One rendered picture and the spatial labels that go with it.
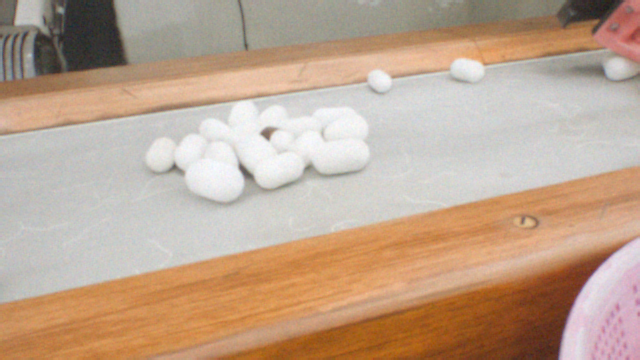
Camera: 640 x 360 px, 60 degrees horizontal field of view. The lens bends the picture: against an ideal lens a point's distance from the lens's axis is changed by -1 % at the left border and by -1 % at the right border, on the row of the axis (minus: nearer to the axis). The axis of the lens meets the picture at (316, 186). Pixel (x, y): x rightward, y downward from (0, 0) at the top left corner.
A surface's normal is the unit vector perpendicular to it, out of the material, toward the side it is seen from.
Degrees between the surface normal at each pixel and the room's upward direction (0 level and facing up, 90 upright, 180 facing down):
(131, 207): 0
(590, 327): 75
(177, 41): 89
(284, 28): 90
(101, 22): 86
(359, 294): 0
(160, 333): 0
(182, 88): 45
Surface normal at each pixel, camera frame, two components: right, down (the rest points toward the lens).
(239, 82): 0.18, -0.39
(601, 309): 0.73, -0.04
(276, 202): -0.06, -0.91
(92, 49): 0.39, 0.29
